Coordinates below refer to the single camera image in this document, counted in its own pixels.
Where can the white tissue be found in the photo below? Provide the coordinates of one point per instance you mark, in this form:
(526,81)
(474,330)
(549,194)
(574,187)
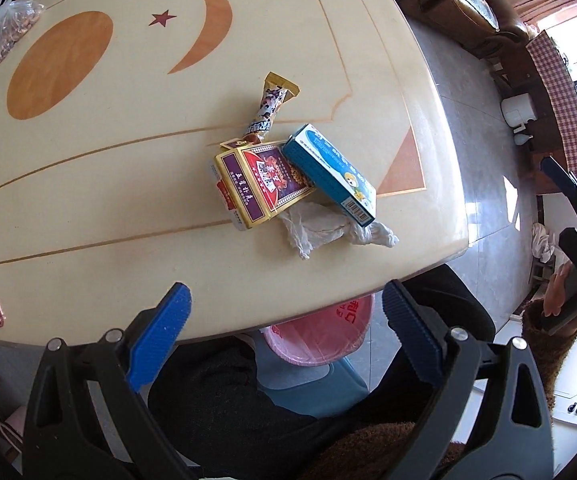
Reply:
(318,227)

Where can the red purple cigarette box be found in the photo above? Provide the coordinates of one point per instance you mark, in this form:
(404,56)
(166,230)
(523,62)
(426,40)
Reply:
(261,182)

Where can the white cloth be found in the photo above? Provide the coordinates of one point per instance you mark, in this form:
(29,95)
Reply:
(546,242)

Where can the gold snack wrapper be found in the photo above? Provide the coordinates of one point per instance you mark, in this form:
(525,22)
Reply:
(268,105)

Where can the light blue plastic object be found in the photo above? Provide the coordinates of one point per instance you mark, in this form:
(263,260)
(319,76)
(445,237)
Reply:
(308,390)

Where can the person's right forearm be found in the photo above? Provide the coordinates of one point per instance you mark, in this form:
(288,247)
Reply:
(548,355)

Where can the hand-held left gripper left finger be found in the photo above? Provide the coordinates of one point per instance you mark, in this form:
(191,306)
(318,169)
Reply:
(161,337)

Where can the white round appliance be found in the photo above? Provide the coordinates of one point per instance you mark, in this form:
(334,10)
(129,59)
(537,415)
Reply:
(517,110)

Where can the blue medicine box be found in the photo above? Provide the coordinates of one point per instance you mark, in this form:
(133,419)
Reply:
(331,170)

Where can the pink lined trash bin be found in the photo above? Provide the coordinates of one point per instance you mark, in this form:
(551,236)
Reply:
(318,330)

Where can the red checkered tablecloth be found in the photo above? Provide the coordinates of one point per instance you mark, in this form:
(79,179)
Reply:
(561,105)

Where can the person's right hand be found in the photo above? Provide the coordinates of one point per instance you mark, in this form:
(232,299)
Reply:
(554,287)

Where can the dark wooden side table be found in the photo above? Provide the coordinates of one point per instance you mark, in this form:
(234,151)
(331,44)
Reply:
(506,70)

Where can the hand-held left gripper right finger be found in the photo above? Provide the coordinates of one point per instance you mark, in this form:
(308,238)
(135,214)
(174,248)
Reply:
(411,335)

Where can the brown leather armchair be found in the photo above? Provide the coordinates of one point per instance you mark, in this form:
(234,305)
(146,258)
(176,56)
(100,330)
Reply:
(448,5)

